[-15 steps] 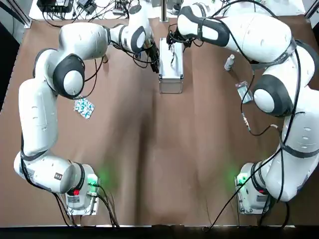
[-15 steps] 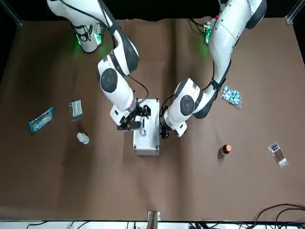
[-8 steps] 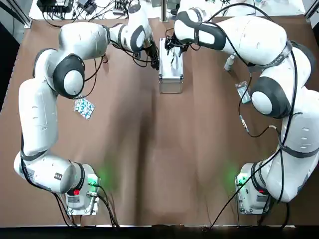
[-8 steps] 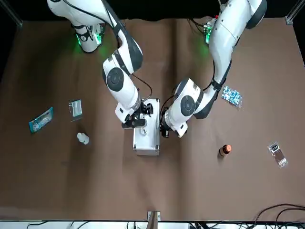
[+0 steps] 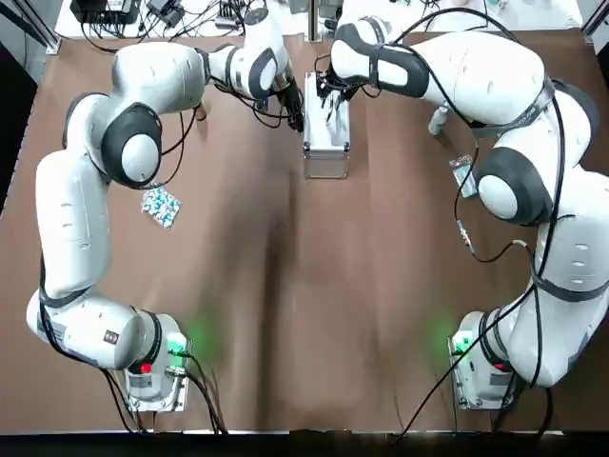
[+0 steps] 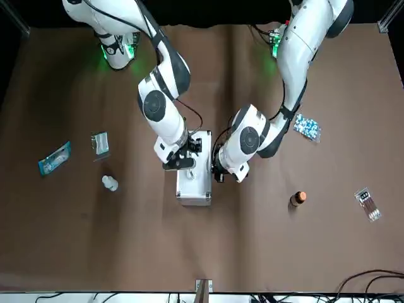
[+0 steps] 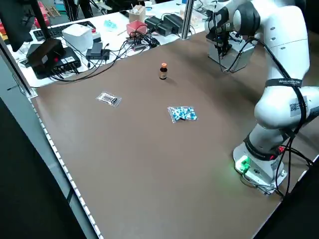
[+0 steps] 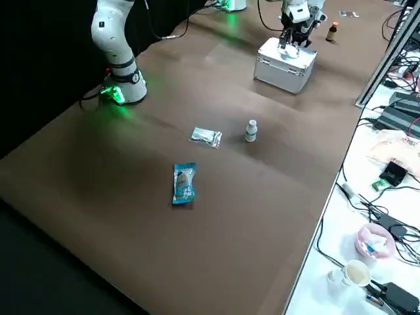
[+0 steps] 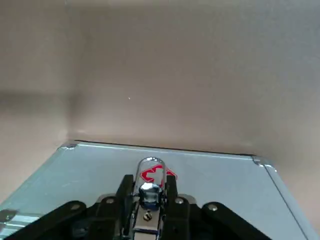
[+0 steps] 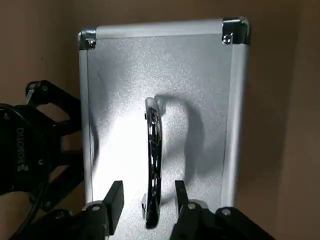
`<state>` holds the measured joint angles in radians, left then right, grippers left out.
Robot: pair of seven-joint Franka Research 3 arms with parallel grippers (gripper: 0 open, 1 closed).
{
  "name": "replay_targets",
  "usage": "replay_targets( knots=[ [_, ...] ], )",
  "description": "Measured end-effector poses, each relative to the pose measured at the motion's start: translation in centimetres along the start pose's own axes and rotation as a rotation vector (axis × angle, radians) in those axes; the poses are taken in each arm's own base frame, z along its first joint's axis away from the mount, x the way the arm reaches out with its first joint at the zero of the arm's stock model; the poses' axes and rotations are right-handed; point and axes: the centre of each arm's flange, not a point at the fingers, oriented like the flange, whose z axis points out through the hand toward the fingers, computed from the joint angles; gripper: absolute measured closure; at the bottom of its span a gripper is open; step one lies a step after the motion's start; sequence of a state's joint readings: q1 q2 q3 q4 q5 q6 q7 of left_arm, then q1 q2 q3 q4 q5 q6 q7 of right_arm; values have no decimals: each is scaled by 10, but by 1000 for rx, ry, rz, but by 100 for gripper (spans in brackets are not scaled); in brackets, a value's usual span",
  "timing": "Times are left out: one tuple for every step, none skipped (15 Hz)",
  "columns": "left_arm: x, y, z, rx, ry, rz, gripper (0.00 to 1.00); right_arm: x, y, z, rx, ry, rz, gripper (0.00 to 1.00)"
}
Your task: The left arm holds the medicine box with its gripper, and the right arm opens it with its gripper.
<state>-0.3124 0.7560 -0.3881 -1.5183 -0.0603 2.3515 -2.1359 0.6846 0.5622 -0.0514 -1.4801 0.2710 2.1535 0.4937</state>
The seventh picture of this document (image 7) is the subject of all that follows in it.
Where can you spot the black power brick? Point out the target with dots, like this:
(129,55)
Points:
(155,23)
(172,21)

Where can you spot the white plastic box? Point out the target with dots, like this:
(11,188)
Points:
(77,37)

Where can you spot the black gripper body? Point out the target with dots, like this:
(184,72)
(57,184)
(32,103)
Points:
(220,37)

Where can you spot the aluminium profile post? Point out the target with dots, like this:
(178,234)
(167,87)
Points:
(187,20)

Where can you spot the black monitor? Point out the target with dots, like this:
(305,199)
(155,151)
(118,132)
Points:
(12,22)

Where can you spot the brown bottle with orange cap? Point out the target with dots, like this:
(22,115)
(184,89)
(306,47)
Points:
(163,73)

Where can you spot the black keyboard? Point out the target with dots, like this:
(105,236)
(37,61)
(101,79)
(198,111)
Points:
(54,31)

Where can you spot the black tripod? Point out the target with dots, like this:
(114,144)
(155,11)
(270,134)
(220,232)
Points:
(74,8)

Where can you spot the pack of blue masks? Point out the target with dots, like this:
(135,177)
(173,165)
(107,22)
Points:
(110,25)

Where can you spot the bag of blue-white capsules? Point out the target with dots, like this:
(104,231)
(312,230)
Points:
(183,113)

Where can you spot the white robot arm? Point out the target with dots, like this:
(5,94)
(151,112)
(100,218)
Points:
(281,30)

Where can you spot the pink square bin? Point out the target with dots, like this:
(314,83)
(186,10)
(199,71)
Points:
(135,27)

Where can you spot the black monitor stand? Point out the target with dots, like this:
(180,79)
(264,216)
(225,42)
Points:
(45,53)

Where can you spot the clear bag of dark vials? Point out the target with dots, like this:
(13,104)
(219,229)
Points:
(108,98)

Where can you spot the black usb hub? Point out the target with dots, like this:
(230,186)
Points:
(135,42)

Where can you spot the black network switch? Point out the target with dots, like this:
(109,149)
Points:
(69,58)

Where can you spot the small cardboard box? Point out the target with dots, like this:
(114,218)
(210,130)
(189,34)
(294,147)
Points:
(137,16)

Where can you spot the red box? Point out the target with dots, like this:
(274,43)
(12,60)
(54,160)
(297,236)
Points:
(42,12)

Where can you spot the black flat adapter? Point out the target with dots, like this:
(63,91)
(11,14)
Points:
(97,49)

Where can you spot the silver aluminium medicine case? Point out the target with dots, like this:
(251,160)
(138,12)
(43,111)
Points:
(245,56)

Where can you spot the aluminium table frame rail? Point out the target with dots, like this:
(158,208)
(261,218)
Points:
(49,159)

